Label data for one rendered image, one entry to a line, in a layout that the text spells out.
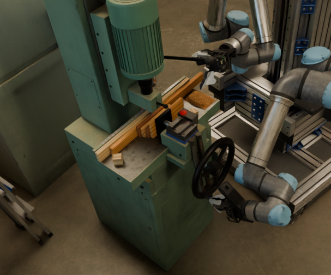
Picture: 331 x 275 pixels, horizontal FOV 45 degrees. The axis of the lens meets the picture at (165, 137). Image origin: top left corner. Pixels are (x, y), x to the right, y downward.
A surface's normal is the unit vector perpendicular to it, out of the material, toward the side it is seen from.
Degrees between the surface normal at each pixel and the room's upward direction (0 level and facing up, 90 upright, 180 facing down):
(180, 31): 0
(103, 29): 90
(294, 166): 0
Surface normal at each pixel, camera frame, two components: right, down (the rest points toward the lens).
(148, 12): 0.61, 0.51
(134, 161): -0.10, -0.70
